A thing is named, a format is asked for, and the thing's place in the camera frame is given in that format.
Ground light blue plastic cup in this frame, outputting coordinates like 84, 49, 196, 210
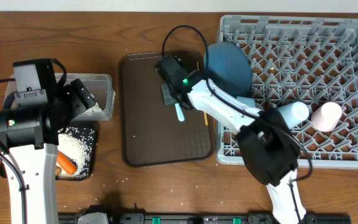
278, 101, 310, 129

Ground dark brown serving tray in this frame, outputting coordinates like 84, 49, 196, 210
119, 52, 215, 167

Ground orange carrot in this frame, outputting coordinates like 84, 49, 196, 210
57, 152, 77, 175

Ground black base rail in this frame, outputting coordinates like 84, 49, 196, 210
57, 203, 352, 224

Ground light blue plastic knife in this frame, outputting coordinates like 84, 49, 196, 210
175, 103, 185, 122

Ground grey dishwasher rack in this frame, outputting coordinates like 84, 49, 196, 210
217, 15, 358, 169

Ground white tissue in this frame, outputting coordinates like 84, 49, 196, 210
84, 101, 103, 116

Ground wooden chopstick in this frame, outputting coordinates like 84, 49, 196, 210
196, 62, 209, 126

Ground brown food scrap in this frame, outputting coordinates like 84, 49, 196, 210
55, 166, 62, 177

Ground large blue plate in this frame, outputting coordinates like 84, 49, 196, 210
208, 42, 252, 98

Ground white rice pile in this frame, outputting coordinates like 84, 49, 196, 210
56, 127, 96, 181

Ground light blue rice bowl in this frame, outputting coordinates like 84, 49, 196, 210
237, 96, 256, 108

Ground black plastic bin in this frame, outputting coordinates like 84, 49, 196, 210
0, 121, 99, 182

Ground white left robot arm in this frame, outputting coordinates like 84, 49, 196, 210
0, 77, 96, 223

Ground pink plastic cup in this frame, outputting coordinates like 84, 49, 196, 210
311, 102, 342, 132

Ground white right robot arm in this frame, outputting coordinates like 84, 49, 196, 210
157, 68, 309, 223

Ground clear plastic bin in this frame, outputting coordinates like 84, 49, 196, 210
0, 74, 112, 130

